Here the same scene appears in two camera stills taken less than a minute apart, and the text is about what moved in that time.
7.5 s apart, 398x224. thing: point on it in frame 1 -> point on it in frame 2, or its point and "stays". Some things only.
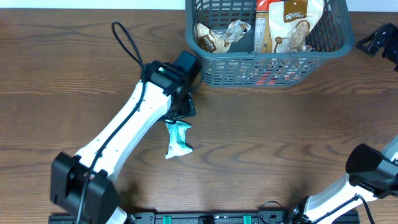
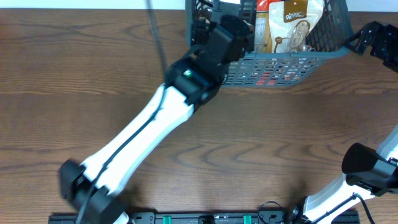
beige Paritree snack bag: (290, 22) stays
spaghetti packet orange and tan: (263, 40) stays
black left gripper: (188, 108) -> (202, 26)
